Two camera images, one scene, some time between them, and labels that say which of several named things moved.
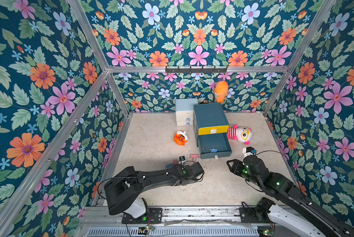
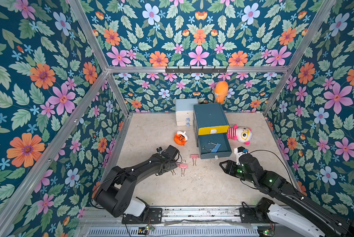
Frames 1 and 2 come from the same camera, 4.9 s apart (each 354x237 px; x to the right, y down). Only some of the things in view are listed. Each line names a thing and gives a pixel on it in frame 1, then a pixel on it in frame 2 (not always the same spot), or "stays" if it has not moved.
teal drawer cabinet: [211, 127] stays
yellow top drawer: [215, 130] stays
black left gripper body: [191, 180] to [172, 164]
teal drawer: [214, 145] stays
